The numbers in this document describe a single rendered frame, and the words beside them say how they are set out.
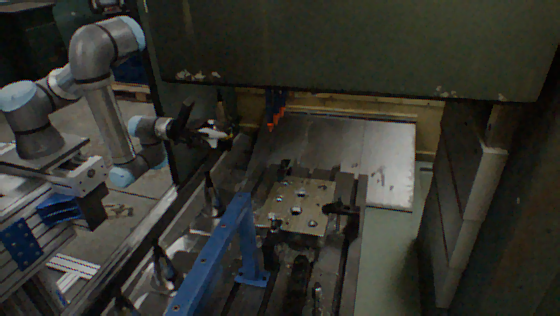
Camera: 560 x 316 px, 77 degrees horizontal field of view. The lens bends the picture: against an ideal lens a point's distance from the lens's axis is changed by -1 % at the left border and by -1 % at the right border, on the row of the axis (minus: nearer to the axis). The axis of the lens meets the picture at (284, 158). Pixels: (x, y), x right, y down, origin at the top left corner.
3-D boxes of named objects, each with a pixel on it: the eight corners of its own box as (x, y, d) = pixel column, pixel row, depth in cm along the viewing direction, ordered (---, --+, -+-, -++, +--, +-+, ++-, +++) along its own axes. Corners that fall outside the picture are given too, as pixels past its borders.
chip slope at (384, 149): (229, 209, 178) (222, 167, 164) (267, 143, 232) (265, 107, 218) (413, 238, 157) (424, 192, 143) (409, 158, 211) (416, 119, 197)
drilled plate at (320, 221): (255, 235, 118) (254, 224, 115) (278, 184, 141) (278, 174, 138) (323, 247, 112) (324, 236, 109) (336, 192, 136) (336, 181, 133)
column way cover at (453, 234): (431, 310, 97) (482, 151, 69) (421, 201, 135) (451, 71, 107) (450, 313, 95) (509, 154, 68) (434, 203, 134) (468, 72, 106)
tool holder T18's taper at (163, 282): (167, 290, 67) (158, 266, 63) (150, 281, 68) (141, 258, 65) (183, 273, 70) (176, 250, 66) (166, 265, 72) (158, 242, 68)
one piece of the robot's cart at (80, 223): (23, 214, 145) (14, 197, 140) (44, 199, 153) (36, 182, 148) (91, 232, 134) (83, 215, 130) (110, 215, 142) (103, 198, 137)
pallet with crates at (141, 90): (105, 97, 473) (85, 37, 430) (143, 77, 536) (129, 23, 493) (182, 107, 438) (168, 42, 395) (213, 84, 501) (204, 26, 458)
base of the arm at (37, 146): (8, 155, 124) (-6, 130, 118) (44, 135, 136) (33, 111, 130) (39, 161, 119) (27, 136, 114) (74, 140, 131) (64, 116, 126)
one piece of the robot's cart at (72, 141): (-17, 169, 128) (-26, 155, 124) (36, 140, 145) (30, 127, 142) (56, 186, 117) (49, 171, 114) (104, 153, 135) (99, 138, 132)
